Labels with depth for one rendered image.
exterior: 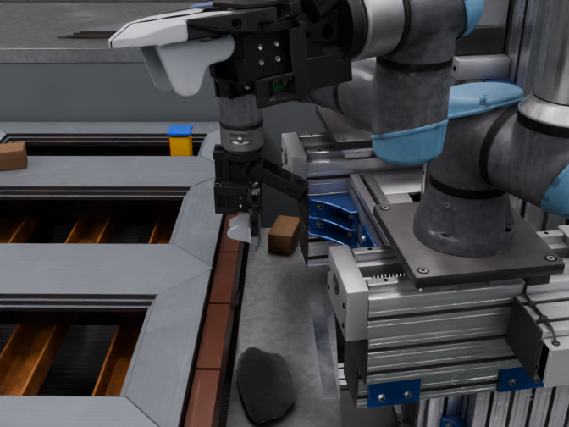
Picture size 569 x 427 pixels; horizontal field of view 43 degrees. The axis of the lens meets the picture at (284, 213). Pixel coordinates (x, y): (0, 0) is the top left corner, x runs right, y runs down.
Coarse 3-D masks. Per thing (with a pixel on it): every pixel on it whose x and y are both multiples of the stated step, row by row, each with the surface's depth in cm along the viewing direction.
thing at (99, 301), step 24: (48, 144) 200; (72, 144) 200; (96, 144) 200; (120, 144) 199; (144, 144) 199; (168, 144) 199; (192, 144) 199; (0, 192) 170; (24, 192) 170; (48, 192) 170; (72, 192) 170; (96, 192) 170; (120, 192) 170; (144, 192) 170; (168, 192) 169; (192, 360) 114
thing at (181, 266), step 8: (176, 248) 144; (176, 256) 142; (184, 256) 142; (192, 256) 142; (168, 264) 139; (176, 264) 139; (184, 264) 139; (192, 264) 139; (168, 272) 137; (176, 272) 137; (184, 272) 137; (192, 272) 137; (168, 280) 134; (176, 280) 134; (184, 280) 134; (160, 288) 132; (168, 288) 132
